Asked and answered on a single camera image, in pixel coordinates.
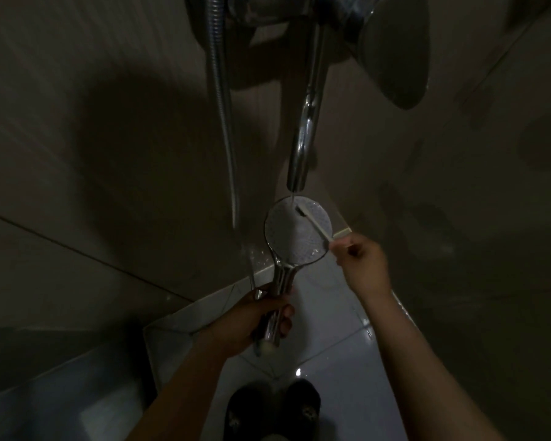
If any person's left hand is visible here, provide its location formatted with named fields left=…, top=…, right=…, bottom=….
left=206, top=288, right=296, bottom=359

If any person's right hand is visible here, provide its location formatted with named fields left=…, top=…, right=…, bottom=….
left=329, top=232, right=392, bottom=301

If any white toothbrush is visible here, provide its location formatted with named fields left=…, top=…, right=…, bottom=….
left=295, top=205, right=350, bottom=249

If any round chrome shower head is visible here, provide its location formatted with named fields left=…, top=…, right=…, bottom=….
left=264, top=195, right=335, bottom=354

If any silver flexible shower hose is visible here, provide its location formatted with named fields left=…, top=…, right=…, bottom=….
left=205, top=0, right=263, bottom=301

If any person's left forearm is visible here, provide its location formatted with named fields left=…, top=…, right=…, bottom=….
left=126, top=334, right=239, bottom=441

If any person's right forearm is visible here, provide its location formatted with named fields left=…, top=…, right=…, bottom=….
left=362, top=288, right=506, bottom=441

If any person's left black slipper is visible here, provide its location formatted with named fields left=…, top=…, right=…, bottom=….
left=223, top=384, right=269, bottom=441

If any person's black slipper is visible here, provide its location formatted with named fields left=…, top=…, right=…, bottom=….
left=282, top=379, right=322, bottom=437
left=223, top=384, right=269, bottom=441

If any person's right black slipper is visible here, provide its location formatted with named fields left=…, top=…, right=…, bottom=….
left=282, top=379, right=322, bottom=437

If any chrome shower mixer faucet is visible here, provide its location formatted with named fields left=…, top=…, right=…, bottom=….
left=183, top=0, right=432, bottom=194

